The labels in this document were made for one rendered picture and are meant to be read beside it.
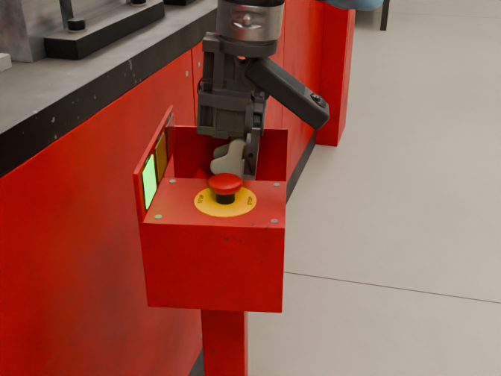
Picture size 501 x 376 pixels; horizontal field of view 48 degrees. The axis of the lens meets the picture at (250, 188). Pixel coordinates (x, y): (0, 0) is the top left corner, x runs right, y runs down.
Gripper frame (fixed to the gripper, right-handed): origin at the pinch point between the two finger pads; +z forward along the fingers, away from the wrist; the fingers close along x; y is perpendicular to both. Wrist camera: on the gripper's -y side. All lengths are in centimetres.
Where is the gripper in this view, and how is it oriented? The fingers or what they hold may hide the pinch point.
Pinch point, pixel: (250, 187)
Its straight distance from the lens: 75.0
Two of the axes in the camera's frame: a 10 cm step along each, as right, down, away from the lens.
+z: -0.9, 8.6, 4.9
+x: -0.7, 4.9, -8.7
